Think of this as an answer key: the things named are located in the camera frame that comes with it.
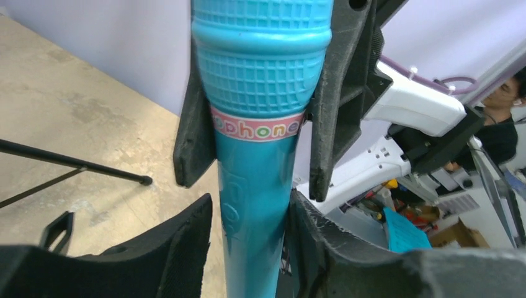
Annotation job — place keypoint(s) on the black microphone desk stand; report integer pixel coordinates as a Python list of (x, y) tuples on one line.
[(56, 236)]

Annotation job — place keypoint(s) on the black folding music stand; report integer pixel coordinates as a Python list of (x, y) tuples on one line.
[(78, 166)]

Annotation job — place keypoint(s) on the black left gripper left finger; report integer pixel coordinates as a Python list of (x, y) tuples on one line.
[(166, 261)]

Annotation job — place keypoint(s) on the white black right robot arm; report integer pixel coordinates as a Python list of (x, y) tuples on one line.
[(413, 127)]

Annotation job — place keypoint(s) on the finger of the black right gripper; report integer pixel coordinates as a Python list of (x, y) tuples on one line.
[(348, 87), (194, 149)]

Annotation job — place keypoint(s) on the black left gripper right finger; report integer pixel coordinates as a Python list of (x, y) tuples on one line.
[(330, 261)]

